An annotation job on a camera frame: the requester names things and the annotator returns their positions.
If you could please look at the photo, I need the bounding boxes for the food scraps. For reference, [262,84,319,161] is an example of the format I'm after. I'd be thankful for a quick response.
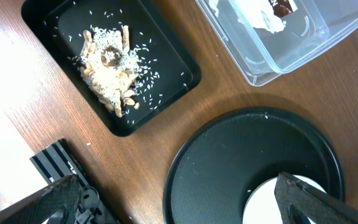
[79,26,140,118]

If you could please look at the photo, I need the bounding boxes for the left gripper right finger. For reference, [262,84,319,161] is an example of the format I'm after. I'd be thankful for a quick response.
[274,172,358,224]

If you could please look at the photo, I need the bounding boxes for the round black serving tray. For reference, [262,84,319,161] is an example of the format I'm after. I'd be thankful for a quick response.
[163,107,345,224]

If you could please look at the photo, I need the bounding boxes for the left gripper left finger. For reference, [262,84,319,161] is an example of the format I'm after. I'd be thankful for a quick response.
[0,174,81,223]

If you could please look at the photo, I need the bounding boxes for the clear plastic waste bin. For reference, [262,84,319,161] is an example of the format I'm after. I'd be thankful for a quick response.
[196,0,358,86]

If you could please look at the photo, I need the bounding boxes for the brown foil wrapper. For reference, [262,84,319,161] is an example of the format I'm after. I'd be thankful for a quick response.
[269,0,298,18]

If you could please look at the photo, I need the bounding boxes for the white napkin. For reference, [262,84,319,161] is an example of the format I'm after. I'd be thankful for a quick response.
[208,0,287,34]

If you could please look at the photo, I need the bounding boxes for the black rectangular waste bin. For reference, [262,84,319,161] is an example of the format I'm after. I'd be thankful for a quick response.
[21,0,201,137]

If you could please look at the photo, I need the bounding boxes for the grey plate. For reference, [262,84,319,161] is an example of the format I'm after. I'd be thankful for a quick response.
[242,174,328,224]

